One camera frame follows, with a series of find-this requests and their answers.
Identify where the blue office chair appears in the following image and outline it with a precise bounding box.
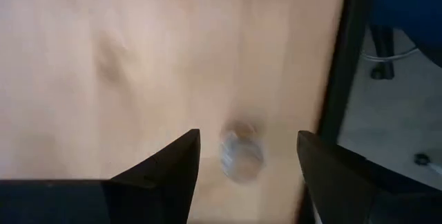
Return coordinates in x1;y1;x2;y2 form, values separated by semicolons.
361;0;442;80

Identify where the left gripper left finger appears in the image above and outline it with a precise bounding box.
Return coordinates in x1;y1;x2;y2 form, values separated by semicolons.
0;129;201;224

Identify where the clear glass spice jar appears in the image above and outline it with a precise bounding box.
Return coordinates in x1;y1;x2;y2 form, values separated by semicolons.
219;120;266;184

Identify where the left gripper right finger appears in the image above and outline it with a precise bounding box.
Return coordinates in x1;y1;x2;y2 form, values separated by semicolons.
296;130;442;224

